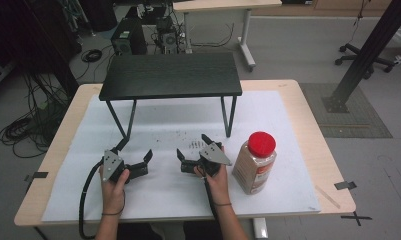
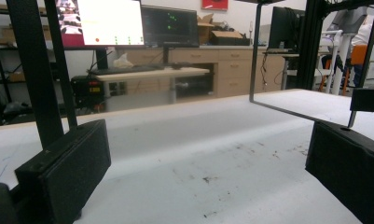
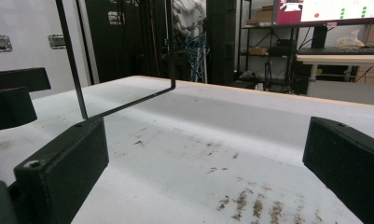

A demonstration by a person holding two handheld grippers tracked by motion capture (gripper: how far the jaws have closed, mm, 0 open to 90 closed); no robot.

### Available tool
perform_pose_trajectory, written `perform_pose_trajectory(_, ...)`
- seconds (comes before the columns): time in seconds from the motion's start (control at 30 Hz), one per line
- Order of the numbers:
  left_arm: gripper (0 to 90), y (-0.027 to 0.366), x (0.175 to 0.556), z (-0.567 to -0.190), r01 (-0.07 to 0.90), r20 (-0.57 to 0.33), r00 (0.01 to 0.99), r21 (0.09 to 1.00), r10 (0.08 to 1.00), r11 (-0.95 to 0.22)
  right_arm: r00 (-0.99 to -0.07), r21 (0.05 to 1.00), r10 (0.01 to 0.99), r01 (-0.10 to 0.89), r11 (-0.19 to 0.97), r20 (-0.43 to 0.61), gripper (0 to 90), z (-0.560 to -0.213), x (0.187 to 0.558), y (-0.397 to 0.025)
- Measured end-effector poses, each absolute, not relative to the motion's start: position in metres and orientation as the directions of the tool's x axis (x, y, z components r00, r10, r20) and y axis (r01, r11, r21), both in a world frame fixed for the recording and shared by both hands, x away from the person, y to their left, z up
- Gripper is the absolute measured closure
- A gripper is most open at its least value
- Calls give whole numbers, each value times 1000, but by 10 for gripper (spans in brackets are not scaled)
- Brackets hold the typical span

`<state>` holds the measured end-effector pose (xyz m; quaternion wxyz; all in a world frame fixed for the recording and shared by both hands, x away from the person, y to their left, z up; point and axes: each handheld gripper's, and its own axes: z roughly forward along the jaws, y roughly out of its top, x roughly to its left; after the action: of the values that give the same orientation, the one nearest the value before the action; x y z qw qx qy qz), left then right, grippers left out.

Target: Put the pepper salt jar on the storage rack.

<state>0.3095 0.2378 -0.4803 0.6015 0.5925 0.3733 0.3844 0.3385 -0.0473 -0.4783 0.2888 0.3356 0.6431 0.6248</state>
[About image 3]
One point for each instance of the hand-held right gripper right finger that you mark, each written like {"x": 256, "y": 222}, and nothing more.
{"x": 349, "y": 165}

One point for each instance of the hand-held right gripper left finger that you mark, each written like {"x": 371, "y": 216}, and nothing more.
{"x": 66, "y": 168}

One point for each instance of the white case with metal latches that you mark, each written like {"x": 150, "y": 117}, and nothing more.
{"x": 26, "y": 62}

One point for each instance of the scattered brown crumbs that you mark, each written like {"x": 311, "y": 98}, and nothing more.
{"x": 257, "y": 207}

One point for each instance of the light wooden desk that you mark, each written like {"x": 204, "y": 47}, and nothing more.
{"x": 340, "y": 59}

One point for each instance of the black keyboard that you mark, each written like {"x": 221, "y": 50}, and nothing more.
{"x": 340, "y": 50}

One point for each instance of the white plastic bag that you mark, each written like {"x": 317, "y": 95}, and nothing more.
{"x": 349, "y": 40}

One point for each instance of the flat cardboard box on rack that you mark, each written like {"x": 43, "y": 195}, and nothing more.
{"x": 258, "y": 50}

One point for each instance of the monitor with white screen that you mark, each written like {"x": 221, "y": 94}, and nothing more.
{"x": 330, "y": 11}

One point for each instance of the black metal shelf rack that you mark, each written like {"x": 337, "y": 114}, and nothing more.
{"x": 268, "y": 29}

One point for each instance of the large cardboard box on rack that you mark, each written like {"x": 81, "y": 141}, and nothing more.
{"x": 264, "y": 15}

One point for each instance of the black pillar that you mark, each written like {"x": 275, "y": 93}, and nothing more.
{"x": 220, "y": 40}

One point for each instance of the white cloth bundle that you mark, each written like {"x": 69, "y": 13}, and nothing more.
{"x": 187, "y": 15}

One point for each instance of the thin black metal frame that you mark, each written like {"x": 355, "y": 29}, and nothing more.
{"x": 72, "y": 62}

